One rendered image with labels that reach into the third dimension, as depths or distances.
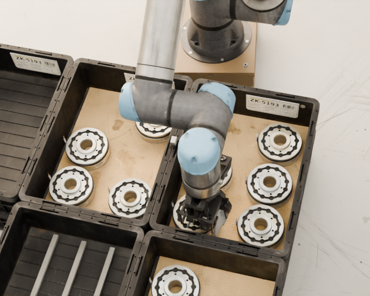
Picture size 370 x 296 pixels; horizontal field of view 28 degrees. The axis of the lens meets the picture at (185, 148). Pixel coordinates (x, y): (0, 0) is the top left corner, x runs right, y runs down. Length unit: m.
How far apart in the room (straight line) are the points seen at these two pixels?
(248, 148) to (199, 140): 0.44
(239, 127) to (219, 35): 0.26
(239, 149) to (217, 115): 0.38
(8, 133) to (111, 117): 0.26
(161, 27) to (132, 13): 0.78
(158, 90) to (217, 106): 0.12
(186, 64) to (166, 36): 0.52
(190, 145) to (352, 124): 0.73
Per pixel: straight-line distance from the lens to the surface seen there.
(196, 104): 1.39
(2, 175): 1.81
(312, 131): 1.67
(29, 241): 1.71
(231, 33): 1.92
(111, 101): 1.86
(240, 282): 1.61
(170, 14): 1.42
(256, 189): 1.66
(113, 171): 1.75
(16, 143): 1.85
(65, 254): 1.68
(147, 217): 1.57
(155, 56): 1.41
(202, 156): 1.31
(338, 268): 1.77
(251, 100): 1.74
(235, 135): 1.77
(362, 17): 2.18
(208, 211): 1.50
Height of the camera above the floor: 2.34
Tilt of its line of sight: 59 degrees down
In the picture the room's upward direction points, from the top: 8 degrees counter-clockwise
